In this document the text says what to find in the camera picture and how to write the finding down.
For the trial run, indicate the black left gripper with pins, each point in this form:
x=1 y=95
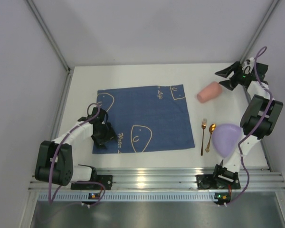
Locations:
x=107 y=137

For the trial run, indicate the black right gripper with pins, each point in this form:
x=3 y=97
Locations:
x=234 y=77

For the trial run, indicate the pink plastic cup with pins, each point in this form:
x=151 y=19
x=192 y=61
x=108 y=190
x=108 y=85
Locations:
x=211 y=91

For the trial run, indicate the blue cloth placemat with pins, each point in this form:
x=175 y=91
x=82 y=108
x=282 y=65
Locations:
x=146 y=119

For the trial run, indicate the gold spoon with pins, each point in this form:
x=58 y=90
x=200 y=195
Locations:
x=211 y=130

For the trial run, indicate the copper fork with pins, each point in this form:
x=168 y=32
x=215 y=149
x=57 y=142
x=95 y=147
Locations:
x=203 y=126

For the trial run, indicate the purple plate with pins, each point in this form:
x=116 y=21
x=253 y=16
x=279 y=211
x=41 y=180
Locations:
x=225 y=137

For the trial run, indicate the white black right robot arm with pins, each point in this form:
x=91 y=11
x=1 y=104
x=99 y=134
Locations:
x=258 y=120

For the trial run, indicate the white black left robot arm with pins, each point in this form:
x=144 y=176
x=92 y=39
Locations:
x=55 y=162

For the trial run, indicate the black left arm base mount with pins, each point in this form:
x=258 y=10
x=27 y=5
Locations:
x=101 y=182

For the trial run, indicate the aluminium rail frame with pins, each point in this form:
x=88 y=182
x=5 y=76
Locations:
x=184 y=179

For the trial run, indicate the perforated cable duct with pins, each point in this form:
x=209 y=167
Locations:
x=141 y=196

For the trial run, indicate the left corner aluminium post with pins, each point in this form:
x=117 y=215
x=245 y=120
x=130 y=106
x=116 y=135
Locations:
x=33 y=8

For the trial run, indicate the corner aluminium post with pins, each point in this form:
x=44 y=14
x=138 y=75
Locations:
x=33 y=8
x=260 y=27

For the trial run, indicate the right corner aluminium post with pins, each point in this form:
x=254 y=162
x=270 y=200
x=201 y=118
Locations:
x=260 y=27

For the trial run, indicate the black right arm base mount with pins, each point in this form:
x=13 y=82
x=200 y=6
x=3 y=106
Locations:
x=209 y=182

